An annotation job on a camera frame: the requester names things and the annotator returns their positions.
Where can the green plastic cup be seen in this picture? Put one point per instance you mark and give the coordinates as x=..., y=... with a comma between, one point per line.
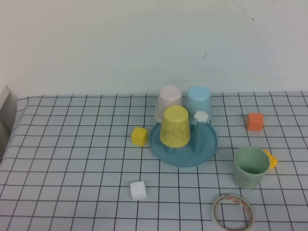
x=247, y=179

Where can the yellow plastic cup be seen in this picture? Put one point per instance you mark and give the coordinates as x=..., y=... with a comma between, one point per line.
x=174, y=127

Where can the pink plastic cup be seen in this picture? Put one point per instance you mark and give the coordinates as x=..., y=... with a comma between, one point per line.
x=168, y=96

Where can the light blue plastic cup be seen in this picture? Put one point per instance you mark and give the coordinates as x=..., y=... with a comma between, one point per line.
x=198, y=98

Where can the teal cup stand with pegs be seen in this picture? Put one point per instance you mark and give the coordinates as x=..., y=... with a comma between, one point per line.
x=183, y=158

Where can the yellow foam cube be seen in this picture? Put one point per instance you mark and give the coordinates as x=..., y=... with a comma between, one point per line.
x=138, y=137

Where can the white foam cube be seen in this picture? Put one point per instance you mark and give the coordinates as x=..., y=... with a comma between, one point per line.
x=138, y=191

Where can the grid pattern tablecloth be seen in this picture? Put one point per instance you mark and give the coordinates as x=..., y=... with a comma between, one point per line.
x=72, y=156

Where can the orange foam cube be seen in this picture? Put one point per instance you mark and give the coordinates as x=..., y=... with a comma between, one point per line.
x=254, y=122

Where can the yellow rubber duck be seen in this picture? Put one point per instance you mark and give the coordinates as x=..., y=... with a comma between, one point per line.
x=273, y=162

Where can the white tape roll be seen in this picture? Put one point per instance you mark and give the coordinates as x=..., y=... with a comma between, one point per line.
x=251, y=213

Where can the white panel beside table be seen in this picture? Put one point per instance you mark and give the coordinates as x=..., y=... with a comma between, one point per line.
x=4, y=106

